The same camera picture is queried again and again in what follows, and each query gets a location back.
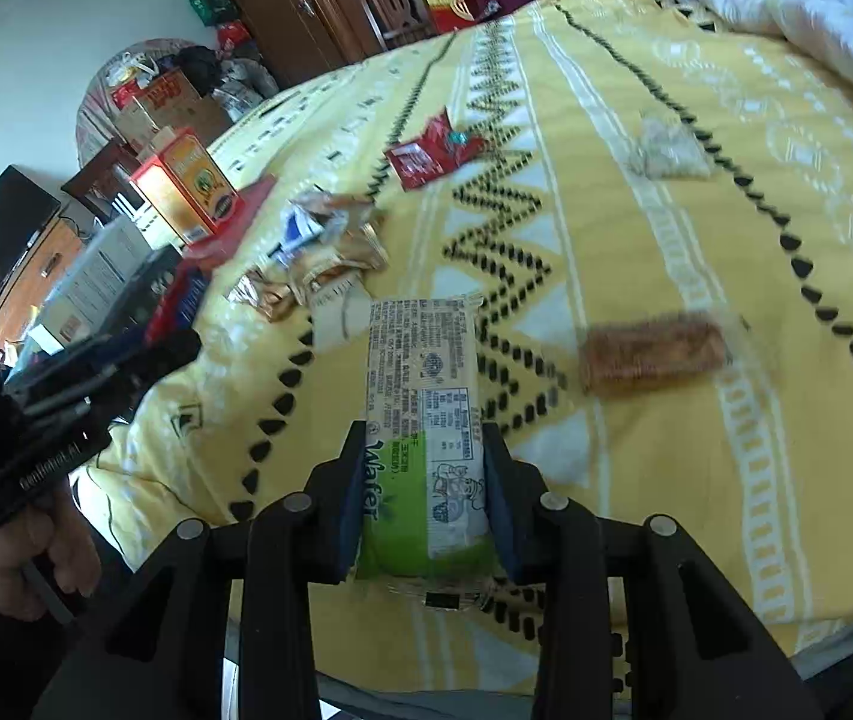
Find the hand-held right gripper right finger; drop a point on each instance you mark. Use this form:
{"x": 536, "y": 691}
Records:
{"x": 505, "y": 510}

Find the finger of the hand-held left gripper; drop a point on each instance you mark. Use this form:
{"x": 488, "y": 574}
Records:
{"x": 141, "y": 360}

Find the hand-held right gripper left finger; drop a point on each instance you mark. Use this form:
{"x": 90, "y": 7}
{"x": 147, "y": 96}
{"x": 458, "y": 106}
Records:
{"x": 348, "y": 502}

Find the green wafer packet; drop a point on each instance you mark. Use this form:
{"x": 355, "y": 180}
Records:
{"x": 426, "y": 420}

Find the person's left hand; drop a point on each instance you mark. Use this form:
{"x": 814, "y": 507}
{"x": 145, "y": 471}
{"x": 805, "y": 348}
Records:
{"x": 21, "y": 566}

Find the dark red biscuit packet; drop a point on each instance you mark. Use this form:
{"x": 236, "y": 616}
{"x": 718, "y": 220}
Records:
{"x": 183, "y": 300}

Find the grey and black box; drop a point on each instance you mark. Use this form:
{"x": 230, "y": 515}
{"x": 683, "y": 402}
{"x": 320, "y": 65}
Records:
{"x": 108, "y": 270}

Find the wooden dresser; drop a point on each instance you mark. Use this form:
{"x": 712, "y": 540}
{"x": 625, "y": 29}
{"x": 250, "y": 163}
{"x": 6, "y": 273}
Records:
{"x": 29, "y": 292}

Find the flat red box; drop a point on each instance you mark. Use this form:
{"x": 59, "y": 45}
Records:
{"x": 246, "y": 217}

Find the orange cardboard box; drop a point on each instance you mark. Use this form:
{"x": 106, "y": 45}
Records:
{"x": 186, "y": 187}

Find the dark wooden stand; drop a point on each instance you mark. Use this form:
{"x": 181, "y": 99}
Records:
{"x": 96, "y": 176}

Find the blue white snack packet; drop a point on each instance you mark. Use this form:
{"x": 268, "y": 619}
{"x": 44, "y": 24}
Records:
{"x": 295, "y": 229}

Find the brown seed bar packet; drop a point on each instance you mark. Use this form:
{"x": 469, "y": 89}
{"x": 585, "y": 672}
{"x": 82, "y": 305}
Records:
{"x": 651, "y": 356}

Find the pile of small brown packets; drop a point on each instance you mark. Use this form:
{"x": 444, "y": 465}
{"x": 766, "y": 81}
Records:
{"x": 336, "y": 255}

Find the brown cardboard box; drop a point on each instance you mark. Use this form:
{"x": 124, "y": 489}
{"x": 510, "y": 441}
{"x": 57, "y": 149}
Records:
{"x": 164, "y": 101}

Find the yellow patterned blanket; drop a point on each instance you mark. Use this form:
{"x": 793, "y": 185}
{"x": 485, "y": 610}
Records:
{"x": 621, "y": 240}

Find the black bag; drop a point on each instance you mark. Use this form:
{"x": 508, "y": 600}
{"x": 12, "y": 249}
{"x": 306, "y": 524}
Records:
{"x": 201, "y": 67}

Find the red snack packet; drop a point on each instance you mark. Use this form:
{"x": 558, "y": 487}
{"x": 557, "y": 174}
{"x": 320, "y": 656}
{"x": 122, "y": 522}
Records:
{"x": 426, "y": 154}

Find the green box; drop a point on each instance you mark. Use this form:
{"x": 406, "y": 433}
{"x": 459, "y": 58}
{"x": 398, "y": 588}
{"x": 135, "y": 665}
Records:
{"x": 213, "y": 7}

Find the wooden wardrobe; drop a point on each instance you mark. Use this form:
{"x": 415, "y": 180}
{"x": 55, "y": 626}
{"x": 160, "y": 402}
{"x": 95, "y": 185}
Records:
{"x": 299, "y": 7}

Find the whitish snack packet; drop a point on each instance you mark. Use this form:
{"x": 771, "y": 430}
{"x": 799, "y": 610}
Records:
{"x": 666, "y": 154}

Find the wooden chair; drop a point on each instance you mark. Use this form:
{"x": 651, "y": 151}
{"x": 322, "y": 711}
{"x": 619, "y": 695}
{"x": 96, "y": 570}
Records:
{"x": 393, "y": 7}

